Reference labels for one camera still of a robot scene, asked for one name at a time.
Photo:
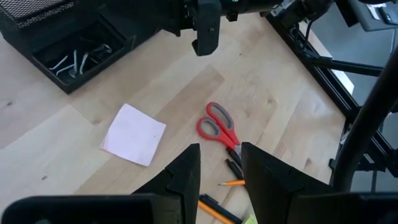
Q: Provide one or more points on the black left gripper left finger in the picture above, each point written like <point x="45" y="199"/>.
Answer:
<point x="186" y="174"/>

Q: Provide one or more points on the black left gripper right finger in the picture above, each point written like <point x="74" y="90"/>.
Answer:
<point x="267" y="180"/>

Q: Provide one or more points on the black pen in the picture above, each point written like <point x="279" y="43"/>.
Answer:
<point x="234" y="157"/>
<point x="222" y="209"/>
<point x="234" y="170"/>

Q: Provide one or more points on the orange pencil pink eraser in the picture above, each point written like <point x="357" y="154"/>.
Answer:
<point x="233" y="183"/>
<point x="214" y="213"/>

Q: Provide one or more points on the yellow-green sticky note pad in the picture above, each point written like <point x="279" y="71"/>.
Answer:
<point x="250" y="220"/>

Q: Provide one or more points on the black binder clip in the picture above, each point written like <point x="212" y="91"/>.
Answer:
<point x="79" y="62"/>
<point x="60" y="67"/>
<point x="104" y="48"/>

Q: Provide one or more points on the black mesh desk organizer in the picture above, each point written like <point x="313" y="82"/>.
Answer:
<point x="31" y="31"/>

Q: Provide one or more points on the grey desk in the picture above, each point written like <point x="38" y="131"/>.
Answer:
<point x="370" y="17"/>

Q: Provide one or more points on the black table frame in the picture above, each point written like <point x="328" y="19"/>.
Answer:
<point x="326" y="77"/>

